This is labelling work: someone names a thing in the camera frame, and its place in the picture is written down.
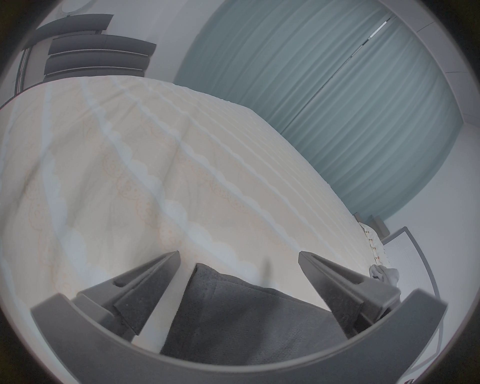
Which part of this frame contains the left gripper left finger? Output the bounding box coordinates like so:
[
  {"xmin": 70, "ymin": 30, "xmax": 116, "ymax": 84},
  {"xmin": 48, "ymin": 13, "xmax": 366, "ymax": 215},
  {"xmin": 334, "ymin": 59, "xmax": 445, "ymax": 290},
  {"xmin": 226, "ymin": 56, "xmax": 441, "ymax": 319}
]
[{"xmin": 77, "ymin": 250, "xmax": 181, "ymax": 336}]

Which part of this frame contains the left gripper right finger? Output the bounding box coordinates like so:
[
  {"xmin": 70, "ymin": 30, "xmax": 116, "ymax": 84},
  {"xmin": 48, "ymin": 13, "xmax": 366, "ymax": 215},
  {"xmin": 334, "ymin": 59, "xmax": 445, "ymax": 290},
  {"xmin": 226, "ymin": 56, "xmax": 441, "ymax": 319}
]
[{"xmin": 298, "ymin": 251, "xmax": 401, "ymax": 338}]

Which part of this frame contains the black long-sleeved top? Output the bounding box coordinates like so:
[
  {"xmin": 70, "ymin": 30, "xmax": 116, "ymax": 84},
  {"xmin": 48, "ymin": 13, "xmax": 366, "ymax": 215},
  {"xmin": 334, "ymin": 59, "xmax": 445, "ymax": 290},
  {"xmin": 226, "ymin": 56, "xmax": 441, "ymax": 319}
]
[{"xmin": 159, "ymin": 262, "xmax": 348, "ymax": 367}]

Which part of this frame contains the bed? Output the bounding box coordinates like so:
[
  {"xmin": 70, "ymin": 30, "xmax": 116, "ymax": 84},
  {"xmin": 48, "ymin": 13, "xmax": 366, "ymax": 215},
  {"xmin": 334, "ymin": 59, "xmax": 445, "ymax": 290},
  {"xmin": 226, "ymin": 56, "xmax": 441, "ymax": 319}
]
[{"xmin": 0, "ymin": 75, "xmax": 440, "ymax": 361}]

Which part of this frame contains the grey garment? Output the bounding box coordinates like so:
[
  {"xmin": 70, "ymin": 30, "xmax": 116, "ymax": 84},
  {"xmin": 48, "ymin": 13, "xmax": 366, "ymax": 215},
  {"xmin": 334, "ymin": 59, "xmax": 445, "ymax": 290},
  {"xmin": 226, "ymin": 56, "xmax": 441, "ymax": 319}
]
[{"xmin": 369, "ymin": 264, "xmax": 400, "ymax": 288}]

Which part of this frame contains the white printed pillow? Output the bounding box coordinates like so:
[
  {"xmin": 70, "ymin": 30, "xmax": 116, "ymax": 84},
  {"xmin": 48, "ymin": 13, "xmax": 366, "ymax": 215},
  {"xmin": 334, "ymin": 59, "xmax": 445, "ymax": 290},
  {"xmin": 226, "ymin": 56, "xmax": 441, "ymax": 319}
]
[{"xmin": 358, "ymin": 221, "xmax": 391, "ymax": 269}]

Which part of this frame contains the grey bedside table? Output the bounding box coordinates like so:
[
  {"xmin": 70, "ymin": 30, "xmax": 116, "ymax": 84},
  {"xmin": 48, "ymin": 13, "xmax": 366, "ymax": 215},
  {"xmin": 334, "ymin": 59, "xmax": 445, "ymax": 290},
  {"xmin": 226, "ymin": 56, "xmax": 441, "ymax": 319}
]
[{"xmin": 352, "ymin": 212, "xmax": 389, "ymax": 239}]

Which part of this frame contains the blue-green curtain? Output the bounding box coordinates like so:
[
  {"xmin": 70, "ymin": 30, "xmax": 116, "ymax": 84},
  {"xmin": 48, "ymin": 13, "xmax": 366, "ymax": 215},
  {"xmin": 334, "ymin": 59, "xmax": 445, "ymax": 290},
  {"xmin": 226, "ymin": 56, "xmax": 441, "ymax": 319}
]
[
  {"xmin": 173, "ymin": 0, "xmax": 394, "ymax": 130},
  {"xmin": 281, "ymin": 15, "xmax": 464, "ymax": 226}
]

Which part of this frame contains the black chest of drawers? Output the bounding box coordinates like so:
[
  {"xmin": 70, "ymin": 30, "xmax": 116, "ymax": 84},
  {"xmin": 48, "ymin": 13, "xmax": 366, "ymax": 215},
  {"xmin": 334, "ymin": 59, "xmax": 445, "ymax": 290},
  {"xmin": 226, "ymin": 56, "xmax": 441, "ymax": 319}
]
[{"xmin": 15, "ymin": 13, "xmax": 157, "ymax": 92}]

